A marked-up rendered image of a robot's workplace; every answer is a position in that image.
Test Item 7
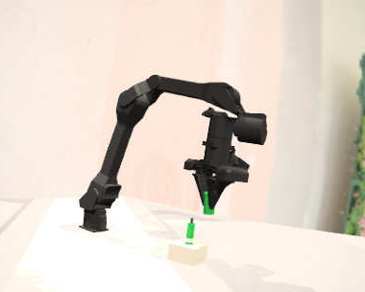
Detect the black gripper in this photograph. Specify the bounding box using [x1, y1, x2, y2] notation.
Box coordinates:
[183, 137, 249, 209]

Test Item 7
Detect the cream block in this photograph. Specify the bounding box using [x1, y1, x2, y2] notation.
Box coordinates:
[167, 238, 208, 266]

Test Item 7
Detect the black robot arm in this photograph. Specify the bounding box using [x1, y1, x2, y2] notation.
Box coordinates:
[79, 75, 267, 232]

